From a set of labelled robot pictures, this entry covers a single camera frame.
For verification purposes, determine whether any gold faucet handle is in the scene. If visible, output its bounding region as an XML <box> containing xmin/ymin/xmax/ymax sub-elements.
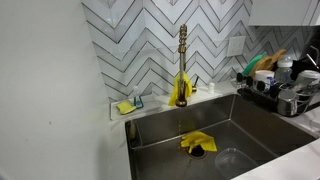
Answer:
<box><xmin>192</xmin><ymin>76</ymin><xmax>199</xmax><ymax>93</ymax></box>

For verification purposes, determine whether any white sponge tray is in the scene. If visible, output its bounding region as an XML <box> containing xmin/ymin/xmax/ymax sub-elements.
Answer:
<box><xmin>110</xmin><ymin>94</ymin><xmax>160</xmax><ymax>120</ymax></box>

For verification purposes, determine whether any clear dish soap bottle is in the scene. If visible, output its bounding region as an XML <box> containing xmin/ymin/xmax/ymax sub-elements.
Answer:
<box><xmin>133</xmin><ymin>86</ymin><xmax>144</xmax><ymax>109</ymax></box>

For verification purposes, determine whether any yellow cloth on faucet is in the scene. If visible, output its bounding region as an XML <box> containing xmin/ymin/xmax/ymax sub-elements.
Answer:
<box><xmin>168</xmin><ymin>73</ymin><xmax>192</xmax><ymax>106</ymax></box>

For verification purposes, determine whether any yellow sponge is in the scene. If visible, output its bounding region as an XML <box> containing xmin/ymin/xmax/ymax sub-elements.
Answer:
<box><xmin>116</xmin><ymin>101</ymin><xmax>136</xmax><ymax>115</ymax></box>

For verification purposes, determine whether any gold pull-down kitchen faucet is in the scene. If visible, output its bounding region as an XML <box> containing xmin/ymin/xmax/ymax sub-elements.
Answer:
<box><xmin>176</xmin><ymin>24</ymin><xmax>187</xmax><ymax>107</ymax></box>

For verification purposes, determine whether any white air gap cap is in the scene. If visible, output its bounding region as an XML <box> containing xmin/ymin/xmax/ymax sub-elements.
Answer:
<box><xmin>208</xmin><ymin>82</ymin><xmax>215</xmax><ymax>94</ymax></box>

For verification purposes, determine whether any stainless steel sink basin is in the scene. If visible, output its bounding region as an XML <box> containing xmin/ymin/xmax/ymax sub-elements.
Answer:
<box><xmin>125</xmin><ymin>94</ymin><xmax>316</xmax><ymax>180</ymax></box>

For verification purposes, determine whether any yellow rubber glove in sink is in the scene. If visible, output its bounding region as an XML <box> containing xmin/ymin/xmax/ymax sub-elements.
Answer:
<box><xmin>180</xmin><ymin>131</ymin><xmax>217</xmax><ymax>153</ymax></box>

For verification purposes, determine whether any green plastic lid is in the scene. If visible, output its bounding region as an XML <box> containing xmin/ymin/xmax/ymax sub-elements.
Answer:
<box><xmin>242</xmin><ymin>52</ymin><xmax>267</xmax><ymax>76</ymax></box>

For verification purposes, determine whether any clear plastic bowl in sink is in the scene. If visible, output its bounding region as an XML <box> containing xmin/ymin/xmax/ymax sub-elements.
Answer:
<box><xmin>215</xmin><ymin>148</ymin><xmax>258</xmax><ymax>180</ymax></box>

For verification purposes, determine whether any wooden cutting board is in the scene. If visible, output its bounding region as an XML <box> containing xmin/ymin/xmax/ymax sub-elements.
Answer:
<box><xmin>249</xmin><ymin>49</ymin><xmax>286</xmax><ymax>77</ymax></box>

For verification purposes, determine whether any clear baby bottle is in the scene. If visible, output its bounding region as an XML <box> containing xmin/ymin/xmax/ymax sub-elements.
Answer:
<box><xmin>275</xmin><ymin>56</ymin><xmax>293</xmax><ymax>83</ymax></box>

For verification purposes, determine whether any steel utensil cup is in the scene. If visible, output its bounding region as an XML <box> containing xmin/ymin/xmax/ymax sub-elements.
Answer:
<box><xmin>277</xmin><ymin>89</ymin><xmax>298</xmax><ymax>116</ymax></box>

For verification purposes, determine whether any white upper cabinet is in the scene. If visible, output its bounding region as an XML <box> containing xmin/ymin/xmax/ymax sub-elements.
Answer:
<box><xmin>249</xmin><ymin>0</ymin><xmax>320</xmax><ymax>26</ymax></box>

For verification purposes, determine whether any black dish drying rack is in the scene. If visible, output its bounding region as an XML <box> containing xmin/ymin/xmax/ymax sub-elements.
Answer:
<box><xmin>236</xmin><ymin>44</ymin><xmax>320</xmax><ymax>118</ymax></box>

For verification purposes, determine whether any white wall outlet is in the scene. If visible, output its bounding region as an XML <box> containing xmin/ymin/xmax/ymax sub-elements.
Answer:
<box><xmin>227</xmin><ymin>36</ymin><xmax>245</xmax><ymax>57</ymax></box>

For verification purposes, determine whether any white mug blue handle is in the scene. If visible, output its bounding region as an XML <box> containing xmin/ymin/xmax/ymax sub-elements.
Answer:
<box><xmin>254</xmin><ymin>70</ymin><xmax>274</xmax><ymax>91</ymax></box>

